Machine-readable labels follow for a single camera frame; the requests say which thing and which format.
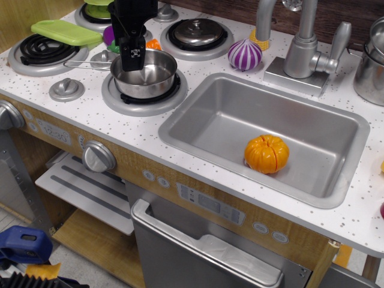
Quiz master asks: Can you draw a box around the white oven rack shelf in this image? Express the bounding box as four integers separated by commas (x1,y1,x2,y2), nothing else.
35,152,134,235

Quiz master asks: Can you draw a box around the steel pot right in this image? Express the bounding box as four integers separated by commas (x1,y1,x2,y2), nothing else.
353,17,383,106

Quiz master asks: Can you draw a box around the silver stove knob front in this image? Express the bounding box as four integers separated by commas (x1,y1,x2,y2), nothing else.
49,78,85,102

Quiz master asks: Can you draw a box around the grey dishwasher door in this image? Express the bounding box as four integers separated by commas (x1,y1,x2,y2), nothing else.
131,199,312,287

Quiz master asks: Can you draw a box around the orange toy vegetable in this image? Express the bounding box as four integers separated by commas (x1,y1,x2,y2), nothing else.
146,39,162,50

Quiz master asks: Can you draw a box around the silver oven dial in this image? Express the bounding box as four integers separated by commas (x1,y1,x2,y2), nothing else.
82,140,116,173

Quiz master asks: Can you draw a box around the black coil burner left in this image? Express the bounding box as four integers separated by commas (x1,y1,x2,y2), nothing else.
19,34,80,65

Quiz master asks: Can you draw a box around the green plastic cutting board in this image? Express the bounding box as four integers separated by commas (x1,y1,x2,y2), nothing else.
31,20,103,46

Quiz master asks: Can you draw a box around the blue clamp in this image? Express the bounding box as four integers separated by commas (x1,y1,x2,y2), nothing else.
1,226,53,270

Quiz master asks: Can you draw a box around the silver toy faucet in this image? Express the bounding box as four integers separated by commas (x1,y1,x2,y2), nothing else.
263,1,352,97

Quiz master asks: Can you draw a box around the silver stove knob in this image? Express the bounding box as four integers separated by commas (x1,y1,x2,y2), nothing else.
49,78,85,102
154,4,179,23
90,50,118,68

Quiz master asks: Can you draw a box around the back left burner ring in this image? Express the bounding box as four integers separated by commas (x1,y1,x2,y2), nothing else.
74,2,115,29

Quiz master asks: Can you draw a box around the grey toy sink basin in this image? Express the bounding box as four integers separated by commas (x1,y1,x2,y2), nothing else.
158,72,371,210

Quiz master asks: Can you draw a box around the green toy dish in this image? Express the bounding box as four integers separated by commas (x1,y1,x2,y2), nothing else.
84,0,113,20

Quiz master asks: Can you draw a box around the silver stove knob middle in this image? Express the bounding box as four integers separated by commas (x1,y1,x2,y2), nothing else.
90,50,118,68

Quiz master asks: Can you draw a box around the burner ring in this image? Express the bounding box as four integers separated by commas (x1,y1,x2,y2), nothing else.
74,2,115,29
160,18,235,62
101,69,189,118

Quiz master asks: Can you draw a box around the small steel pan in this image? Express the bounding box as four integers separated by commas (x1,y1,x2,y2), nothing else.
64,49,178,99

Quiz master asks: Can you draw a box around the orange toy pumpkin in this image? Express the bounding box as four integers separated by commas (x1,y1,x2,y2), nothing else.
244,134,290,174

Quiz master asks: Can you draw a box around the front burner ring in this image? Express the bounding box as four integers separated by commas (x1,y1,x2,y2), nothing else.
101,69,189,118

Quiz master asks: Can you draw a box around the grey oven door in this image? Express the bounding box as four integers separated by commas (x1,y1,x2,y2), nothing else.
1,130,52,233

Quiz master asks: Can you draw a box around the purple toy at edge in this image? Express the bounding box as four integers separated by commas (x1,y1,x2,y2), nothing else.
379,203,384,219

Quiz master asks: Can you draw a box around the yellow toy corn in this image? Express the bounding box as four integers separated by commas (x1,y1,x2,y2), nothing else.
249,28,269,51

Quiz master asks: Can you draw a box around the silver dial left edge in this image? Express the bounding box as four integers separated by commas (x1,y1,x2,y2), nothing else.
0,100,25,130

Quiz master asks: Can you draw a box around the purple white toy onion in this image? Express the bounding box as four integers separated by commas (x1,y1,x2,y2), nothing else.
227,38,263,71

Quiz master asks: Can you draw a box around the purple toy eggplant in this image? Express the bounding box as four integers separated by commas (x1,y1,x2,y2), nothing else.
103,26,115,46

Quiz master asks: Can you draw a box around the steel pot lid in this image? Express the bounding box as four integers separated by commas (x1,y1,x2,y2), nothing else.
173,18,224,46

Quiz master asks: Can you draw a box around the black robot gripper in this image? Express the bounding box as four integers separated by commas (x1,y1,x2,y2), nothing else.
107,0,158,71

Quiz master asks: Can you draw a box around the clear faucet knob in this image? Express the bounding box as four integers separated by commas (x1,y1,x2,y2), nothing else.
282,0,302,12

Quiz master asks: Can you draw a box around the back right burner ring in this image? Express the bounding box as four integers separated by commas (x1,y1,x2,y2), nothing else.
160,18,235,62

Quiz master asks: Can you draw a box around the silver stove knob back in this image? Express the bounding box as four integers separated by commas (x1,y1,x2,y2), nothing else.
154,4,179,23

